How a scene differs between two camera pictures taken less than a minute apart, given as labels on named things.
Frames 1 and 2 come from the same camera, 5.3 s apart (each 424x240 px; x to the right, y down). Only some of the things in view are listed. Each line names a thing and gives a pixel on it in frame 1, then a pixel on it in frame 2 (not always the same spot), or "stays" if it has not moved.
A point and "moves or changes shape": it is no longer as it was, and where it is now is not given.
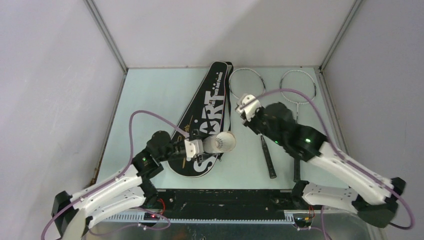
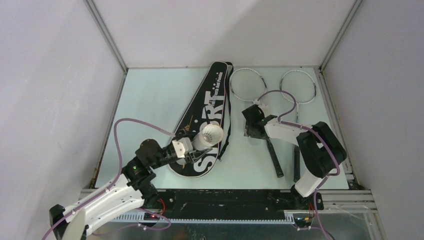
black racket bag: [204, 115] stays
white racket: [302, 81] stays
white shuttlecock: [225, 141] to [212, 134]
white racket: [250, 81] moves or changes shape
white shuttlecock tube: [222, 142] moves or changes shape
